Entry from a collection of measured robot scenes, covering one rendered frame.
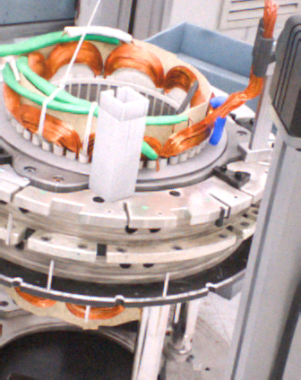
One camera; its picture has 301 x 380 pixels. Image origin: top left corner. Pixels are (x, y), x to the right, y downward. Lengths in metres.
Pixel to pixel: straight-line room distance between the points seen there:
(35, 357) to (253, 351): 0.73
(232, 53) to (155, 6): 0.15
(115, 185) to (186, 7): 2.50
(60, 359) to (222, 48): 0.42
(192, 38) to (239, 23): 2.14
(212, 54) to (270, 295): 0.88
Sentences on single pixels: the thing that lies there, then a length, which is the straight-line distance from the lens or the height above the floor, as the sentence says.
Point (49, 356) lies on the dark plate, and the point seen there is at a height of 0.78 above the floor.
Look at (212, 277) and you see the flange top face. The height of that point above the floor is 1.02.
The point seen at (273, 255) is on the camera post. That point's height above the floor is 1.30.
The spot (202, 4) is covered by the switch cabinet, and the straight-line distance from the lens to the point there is 3.42.
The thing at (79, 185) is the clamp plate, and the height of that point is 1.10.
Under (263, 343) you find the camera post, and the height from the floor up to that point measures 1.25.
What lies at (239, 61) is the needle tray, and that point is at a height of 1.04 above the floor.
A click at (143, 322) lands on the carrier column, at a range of 1.00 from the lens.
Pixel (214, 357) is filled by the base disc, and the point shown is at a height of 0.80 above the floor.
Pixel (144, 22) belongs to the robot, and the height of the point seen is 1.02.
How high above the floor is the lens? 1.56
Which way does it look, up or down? 29 degrees down
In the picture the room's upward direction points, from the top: 10 degrees clockwise
